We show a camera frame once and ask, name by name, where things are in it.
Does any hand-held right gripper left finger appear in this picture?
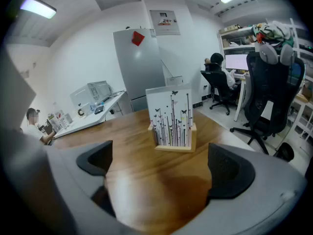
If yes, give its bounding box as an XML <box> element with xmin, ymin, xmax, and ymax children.
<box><xmin>46</xmin><ymin>140</ymin><xmax>128</xmax><ymax>235</ymax></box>

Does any red paper square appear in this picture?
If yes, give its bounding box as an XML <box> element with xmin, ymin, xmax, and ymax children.
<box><xmin>131</xmin><ymin>31</ymin><xmax>145</xmax><ymax>47</ymax></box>

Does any butterfly-print card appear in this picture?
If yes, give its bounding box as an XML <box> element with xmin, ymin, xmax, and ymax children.
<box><xmin>145</xmin><ymin>83</ymin><xmax>198</xmax><ymax>153</ymax></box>

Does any black chair with grey headrest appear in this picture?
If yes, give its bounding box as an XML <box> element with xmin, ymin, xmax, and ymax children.
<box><xmin>229</xmin><ymin>43</ymin><xmax>306</xmax><ymax>156</ymax></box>

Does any white long table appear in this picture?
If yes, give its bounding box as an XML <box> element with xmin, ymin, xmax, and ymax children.
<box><xmin>52</xmin><ymin>91</ymin><xmax>128</xmax><ymax>139</ymax></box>

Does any small white sign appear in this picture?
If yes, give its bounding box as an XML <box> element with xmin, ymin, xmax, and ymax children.
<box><xmin>167</xmin><ymin>75</ymin><xmax>183</xmax><ymax>86</ymax></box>

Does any white desk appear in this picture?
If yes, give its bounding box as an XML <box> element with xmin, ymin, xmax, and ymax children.
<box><xmin>233</xmin><ymin>72</ymin><xmax>252</xmax><ymax>122</ymax></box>

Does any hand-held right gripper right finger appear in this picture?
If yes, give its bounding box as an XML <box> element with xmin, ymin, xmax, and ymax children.
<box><xmin>176</xmin><ymin>142</ymin><xmax>308</xmax><ymax>235</ymax></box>

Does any computer monitor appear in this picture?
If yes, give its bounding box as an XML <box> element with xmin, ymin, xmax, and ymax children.
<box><xmin>224</xmin><ymin>54</ymin><xmax>249</xmax><ymax>71</ymax></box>

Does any white box-shaped machine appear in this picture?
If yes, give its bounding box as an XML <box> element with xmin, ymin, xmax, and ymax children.
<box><xmin>69</xmin><ymin>80</ymin><xmax>113</xmax><ymax>109</ymax></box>

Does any pile of colourful clothes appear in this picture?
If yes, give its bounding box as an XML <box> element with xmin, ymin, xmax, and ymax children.
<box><xmin>251</xmin><ymin>21</ymin><xmax>295</xmax><ymax>49</ymax></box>

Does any grey refrigerator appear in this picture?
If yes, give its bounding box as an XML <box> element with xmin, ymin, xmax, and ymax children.
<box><xmin>112</xmin><ymin>28</ymin><xmax>167</xmax><ymax>112</ymax></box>

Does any white storage shelf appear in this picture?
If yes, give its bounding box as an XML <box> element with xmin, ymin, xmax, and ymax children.
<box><xmin>217</xmin><ymin>18</ymin><xmax>313</xmax><ymax>58</ymax></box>

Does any black office chair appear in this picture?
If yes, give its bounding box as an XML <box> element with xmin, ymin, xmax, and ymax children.
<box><xmin>200</xmin><ymin>62</ymin><xmax>239</xmax><ymax>116</ymax></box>

